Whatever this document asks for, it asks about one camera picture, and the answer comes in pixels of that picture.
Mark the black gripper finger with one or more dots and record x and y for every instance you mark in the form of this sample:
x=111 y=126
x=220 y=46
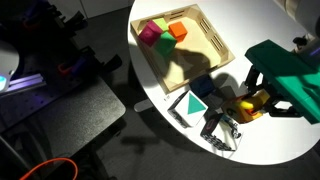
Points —
x=285 y=111
x=255 y=80

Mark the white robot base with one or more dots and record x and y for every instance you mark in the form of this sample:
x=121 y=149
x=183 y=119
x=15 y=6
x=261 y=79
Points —
x=7 y=63

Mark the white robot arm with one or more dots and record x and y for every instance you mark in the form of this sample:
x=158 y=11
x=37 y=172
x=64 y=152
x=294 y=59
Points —
x=308 y=16

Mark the light wooden tray box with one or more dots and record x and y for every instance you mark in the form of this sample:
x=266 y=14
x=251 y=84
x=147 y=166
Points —
x=196 y=66

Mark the orange soft number dice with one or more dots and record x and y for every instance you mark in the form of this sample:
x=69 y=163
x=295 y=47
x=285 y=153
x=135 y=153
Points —
x=235 y=115

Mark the grey toy cube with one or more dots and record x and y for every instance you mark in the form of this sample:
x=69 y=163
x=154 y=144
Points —
x=216 y=100

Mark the blue toy cube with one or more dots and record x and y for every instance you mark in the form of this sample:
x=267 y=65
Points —
x=201 y=86

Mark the black white patterned cube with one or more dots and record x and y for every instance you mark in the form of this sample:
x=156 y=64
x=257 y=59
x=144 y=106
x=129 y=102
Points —
x=220 y=133

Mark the white cube with teal triangle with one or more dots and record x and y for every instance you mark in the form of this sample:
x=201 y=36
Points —
x=190 y=108

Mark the orange toy cube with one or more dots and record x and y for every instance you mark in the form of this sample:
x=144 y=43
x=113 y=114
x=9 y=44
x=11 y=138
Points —
x=177 y=30

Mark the green toy cube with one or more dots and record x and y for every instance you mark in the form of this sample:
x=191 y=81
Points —
x=165 y=43

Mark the yellow-green toy cube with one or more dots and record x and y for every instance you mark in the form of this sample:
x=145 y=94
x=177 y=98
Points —
x=161 y=24

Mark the magenta toy cube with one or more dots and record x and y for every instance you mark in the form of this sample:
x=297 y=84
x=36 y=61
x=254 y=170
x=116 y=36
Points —
x=150 y=33

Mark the dark spring clamp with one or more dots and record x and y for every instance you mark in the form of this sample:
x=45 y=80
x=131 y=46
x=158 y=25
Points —
x=110 y=63

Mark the purple clamp with orange tip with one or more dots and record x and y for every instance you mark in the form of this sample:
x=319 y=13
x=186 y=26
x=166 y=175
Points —
x=78 y=65

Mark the black platform top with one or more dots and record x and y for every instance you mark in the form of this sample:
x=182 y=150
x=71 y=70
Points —
x=76 y=113

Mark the black spring clamp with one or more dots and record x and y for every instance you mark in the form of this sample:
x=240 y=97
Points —
x=75 y=20

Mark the black perforated breadboard plate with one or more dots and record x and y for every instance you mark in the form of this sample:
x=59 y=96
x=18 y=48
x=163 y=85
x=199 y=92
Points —
x=30 y=100

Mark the purple black clamp orange tip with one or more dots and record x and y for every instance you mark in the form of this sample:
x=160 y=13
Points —
x=31 y=21

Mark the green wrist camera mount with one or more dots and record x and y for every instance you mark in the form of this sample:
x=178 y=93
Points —
x=286 y=76

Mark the aluminium extrusion rail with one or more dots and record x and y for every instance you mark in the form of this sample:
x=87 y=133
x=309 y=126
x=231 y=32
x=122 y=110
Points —
x=25 y=83

